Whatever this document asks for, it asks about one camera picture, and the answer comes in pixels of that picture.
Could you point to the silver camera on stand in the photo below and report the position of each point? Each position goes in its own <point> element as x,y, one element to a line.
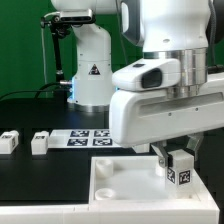
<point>76,16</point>

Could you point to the white L-shaped obstacle fence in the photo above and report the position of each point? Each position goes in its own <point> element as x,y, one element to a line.
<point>175,211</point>

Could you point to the white square table top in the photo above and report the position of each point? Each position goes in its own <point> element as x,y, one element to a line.
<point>131,178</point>

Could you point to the black camera stand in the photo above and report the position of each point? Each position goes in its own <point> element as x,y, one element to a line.
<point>59,30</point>

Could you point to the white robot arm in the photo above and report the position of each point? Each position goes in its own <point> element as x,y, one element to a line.
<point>170,91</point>

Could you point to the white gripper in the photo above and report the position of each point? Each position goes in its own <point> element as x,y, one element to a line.
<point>141,111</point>

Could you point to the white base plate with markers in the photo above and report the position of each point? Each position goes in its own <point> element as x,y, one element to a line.
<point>81,138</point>

